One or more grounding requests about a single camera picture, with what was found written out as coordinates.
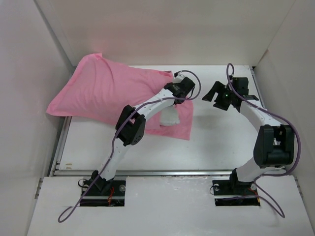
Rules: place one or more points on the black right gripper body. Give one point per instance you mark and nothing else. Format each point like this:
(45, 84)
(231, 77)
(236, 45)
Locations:
(225, 98)

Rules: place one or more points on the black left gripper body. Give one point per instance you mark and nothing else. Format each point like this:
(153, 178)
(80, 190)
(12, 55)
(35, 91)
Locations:
(181, 102)

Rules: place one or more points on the white pillow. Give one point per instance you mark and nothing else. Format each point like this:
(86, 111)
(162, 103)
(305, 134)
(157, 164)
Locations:
(169, 116)

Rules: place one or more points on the pink satin pillowcase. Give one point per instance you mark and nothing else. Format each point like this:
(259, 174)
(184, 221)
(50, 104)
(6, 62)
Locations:
(99, 89)

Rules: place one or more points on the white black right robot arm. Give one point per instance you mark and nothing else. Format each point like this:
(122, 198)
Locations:
(274, 146)

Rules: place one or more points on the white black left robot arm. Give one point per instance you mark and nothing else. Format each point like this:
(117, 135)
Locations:
(131, 125)

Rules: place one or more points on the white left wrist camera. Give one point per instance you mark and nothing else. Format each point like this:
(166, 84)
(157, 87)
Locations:
(178, 77)

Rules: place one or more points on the aluminium front table rail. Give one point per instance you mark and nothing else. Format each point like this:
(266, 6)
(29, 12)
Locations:
(141, 173)

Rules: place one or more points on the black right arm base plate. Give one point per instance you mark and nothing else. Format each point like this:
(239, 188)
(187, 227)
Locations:
(230, 195)

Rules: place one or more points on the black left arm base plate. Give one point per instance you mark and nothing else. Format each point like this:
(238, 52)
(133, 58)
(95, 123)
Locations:
(113, 197)

